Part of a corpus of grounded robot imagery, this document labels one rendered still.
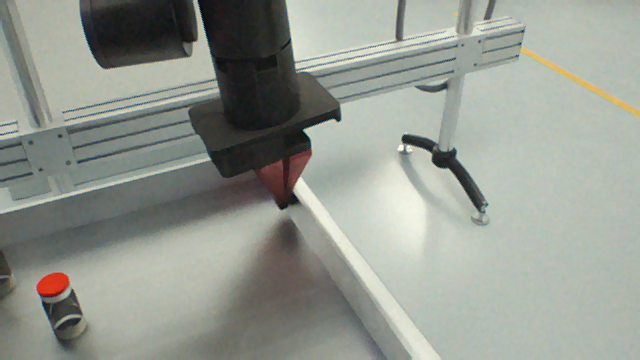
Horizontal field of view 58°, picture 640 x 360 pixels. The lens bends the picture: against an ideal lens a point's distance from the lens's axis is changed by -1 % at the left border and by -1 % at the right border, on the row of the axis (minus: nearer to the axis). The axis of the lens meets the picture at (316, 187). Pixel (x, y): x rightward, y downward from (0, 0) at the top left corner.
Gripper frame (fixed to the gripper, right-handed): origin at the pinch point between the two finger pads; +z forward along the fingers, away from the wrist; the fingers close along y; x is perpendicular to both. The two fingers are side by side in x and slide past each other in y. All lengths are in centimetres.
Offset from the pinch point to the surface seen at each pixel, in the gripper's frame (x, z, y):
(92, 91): -143, 57, 15
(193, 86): -90, 37, -9
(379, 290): 11.2, 2.3, -3.1
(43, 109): -86, 29, 24
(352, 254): 6.9, 2.3, -3.1
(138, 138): -85, 43, 7
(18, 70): -86, 19, 25
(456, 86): -87, 63, -85
